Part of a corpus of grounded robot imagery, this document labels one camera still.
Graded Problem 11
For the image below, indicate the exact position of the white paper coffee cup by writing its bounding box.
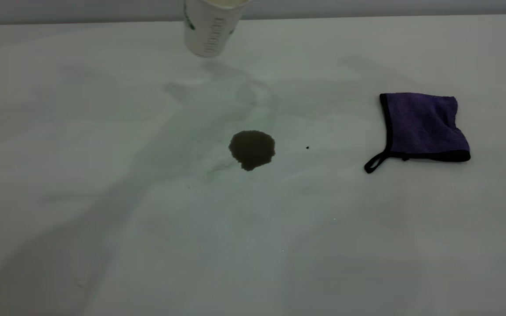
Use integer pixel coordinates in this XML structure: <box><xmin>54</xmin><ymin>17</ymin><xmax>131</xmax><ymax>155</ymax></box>
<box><xmin>184</xmin><ymin>0</ymin><xmax>251</xmax><ymax>58</ymax></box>

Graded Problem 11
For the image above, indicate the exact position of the purple cloth with black trim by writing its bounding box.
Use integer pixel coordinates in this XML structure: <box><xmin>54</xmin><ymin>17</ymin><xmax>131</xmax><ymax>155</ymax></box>
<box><xmin>364</xmin><ymin>93</ymin><xmax>471</xmax><ymax>174</ymax></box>

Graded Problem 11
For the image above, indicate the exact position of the dark brown coffee spill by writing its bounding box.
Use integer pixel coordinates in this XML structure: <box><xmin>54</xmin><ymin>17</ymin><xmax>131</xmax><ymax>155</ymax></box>
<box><xmin>228</xmin><ymin>130</ymin><xmax>276</xmax><ymax>172</ymax></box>

